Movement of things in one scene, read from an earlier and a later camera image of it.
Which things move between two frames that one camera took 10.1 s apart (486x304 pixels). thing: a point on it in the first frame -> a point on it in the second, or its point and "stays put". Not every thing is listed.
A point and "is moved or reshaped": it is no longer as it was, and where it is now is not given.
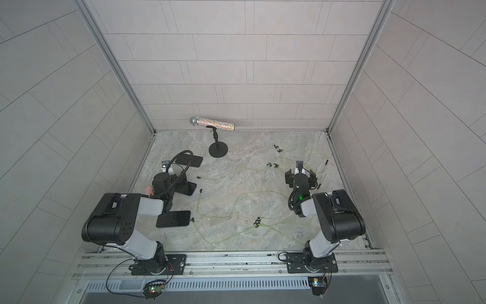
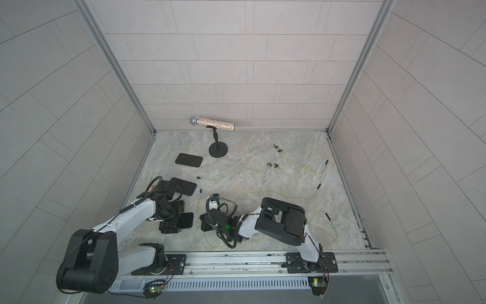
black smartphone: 187,189 stays put
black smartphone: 185,159 stays put
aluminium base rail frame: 352,265 stays put
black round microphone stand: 217,149 stays put
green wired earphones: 256,224 is moved or reshaped
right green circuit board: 319,284 stays put
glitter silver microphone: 195,121 stays put
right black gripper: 291,177 -> 205,221
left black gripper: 160,174 -> 172,225
